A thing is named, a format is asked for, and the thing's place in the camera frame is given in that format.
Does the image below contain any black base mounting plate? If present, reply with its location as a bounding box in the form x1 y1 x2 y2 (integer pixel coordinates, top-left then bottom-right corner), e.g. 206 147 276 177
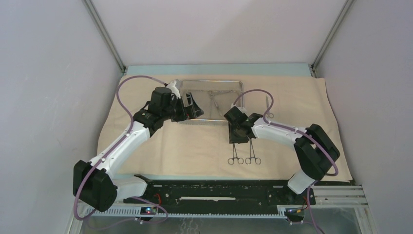
142 180 316 215

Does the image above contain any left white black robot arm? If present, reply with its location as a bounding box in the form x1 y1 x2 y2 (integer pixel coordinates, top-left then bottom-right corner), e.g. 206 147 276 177
73 86 204 212

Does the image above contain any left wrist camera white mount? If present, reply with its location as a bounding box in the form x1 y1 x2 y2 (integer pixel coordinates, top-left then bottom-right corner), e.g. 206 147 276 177
166 79 182 99

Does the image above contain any aluminium frame rail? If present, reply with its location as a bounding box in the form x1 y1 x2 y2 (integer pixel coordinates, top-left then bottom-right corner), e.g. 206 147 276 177
94 180 368 218

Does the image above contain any metal mesh instrument tray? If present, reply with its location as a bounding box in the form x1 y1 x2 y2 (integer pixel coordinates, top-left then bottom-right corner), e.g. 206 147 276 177
179 80 244 125

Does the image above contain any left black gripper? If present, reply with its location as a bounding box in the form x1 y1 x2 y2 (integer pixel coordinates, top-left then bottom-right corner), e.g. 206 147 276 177
161 92 203 122

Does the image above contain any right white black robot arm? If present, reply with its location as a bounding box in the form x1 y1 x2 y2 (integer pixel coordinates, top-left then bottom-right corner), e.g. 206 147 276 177
224 106 340 204

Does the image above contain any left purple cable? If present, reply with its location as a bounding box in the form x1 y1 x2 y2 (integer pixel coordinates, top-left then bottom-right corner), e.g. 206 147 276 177
73 75 170 232

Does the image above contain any beige wrapping cloth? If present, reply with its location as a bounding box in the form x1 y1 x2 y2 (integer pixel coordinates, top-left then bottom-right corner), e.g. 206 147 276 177
97 75 352 182

